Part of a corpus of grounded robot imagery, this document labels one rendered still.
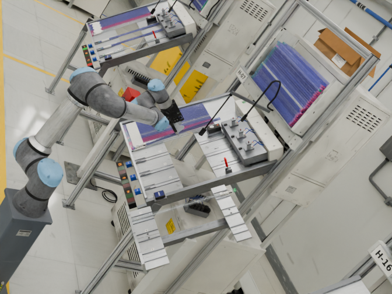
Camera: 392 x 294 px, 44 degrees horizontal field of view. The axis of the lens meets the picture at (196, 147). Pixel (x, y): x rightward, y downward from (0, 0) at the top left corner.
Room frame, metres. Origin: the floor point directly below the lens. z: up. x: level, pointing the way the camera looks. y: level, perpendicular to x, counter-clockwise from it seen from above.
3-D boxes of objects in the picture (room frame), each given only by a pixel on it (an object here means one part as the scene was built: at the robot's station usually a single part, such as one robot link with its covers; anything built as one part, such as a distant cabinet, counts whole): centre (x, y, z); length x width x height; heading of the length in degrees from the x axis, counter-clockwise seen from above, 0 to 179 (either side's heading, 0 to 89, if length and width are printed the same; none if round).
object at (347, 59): (2.90, -0.38, 1.82); 0.68 x 0.30 x 0.20; 38
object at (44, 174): (1.74, 0.43, 0.72); 0.13 x 0.12 x 0.14; 64
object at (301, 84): (2.63, -0.21, 1.52); 0.51 x 0.13 x 0.27; 38
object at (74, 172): (3.04, 0.54, 0.39); 0.24 x 0.24 x 0.78; 38
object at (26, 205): (1.74, 0.43, 0.60); 0.15 x 0.15 x 0.10
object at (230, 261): (2.75, -0.27, 0.31); 0.70 x 0.65 x 0.62; 38
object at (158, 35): (3.78, 0.75, 0.66); 1.01 x 0.73 x 1.31; 128
